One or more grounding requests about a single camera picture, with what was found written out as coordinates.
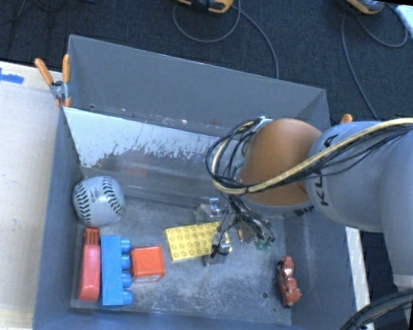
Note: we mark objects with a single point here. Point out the clear glass thing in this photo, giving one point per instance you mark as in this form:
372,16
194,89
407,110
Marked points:
207,211

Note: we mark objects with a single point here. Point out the pale flat board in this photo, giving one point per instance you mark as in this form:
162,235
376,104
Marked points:
12,188

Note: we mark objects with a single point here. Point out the blue studded building block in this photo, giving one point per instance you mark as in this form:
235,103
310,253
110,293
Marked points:
112,269

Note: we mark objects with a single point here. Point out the grey white baseball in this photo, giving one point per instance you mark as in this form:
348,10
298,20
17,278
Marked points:
99,201

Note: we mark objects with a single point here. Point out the yellow studded building plate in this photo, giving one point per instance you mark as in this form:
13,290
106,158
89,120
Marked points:
188,241

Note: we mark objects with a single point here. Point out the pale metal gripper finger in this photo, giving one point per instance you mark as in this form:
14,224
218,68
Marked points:
224,249
210,257

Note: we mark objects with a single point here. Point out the red-brown toy car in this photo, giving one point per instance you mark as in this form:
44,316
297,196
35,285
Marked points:
288,284

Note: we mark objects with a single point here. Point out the grey metal bin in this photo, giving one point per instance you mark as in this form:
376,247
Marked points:
187,91

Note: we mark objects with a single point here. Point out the orange cube block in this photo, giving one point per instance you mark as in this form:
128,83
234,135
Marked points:
148,264

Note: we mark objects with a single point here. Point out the red flat plastic block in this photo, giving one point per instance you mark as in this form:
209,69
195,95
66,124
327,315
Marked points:
90,270

